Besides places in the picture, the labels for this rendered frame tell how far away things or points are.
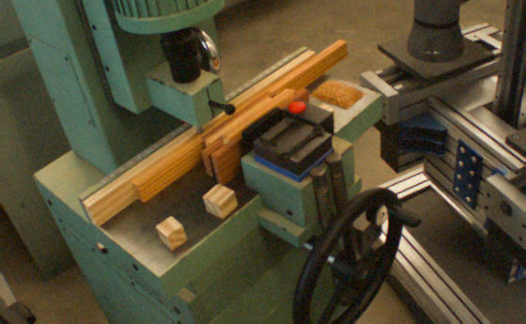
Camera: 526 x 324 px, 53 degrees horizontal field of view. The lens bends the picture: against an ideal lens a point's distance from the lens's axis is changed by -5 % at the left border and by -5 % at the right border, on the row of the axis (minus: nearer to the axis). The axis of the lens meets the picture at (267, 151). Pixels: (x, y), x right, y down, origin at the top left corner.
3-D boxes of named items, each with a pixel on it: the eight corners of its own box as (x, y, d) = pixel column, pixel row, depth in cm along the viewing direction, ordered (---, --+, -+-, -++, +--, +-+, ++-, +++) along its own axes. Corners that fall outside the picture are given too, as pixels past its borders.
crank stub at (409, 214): (417, 231, 89) (413, 228, 87) (388, 217, 93) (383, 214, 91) (425, 218, 89) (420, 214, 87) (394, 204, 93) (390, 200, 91)
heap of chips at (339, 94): (347, 109, 112) (347, 101, 111) (309, 95, 118) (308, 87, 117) (366, 93, 116) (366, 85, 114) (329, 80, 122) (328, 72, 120)
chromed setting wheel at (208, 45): (218, 91, 113) (207, 37, 105) (179, 75, 120) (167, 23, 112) (228, 84, 114) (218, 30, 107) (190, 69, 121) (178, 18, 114)
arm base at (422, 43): (440, 30, 151) (440, -3, 145) (475, 52, 140) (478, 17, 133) (394, 44, 147) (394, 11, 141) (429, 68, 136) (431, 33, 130)
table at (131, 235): (207, 333, 81) (197, 311, 78) (96, 242, 100) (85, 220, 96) (422, 131, 113) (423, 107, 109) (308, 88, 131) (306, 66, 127)
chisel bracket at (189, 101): (201, 136, 96) (191, 95, 91) (152, 112, 105) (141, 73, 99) (231, 115, 100) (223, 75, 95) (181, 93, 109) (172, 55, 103)
